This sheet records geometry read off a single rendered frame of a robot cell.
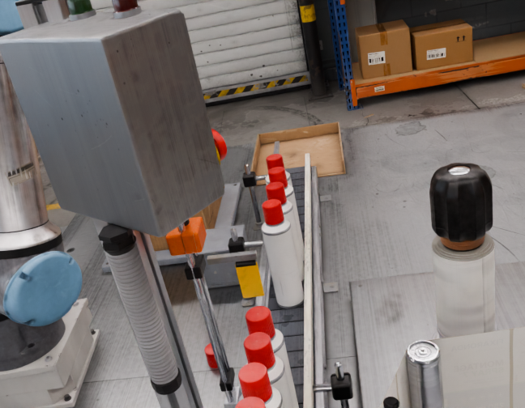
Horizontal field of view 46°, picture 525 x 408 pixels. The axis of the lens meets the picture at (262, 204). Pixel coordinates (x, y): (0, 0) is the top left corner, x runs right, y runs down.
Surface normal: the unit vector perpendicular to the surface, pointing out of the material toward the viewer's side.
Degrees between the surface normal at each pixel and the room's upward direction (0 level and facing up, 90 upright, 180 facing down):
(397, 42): 90
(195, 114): 90
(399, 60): 90
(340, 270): 0
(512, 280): 0
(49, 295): 95
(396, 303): 0
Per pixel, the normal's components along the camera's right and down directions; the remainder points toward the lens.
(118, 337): -0.18, -0.87
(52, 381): 0.00, 0.46
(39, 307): 0.76, 0.25
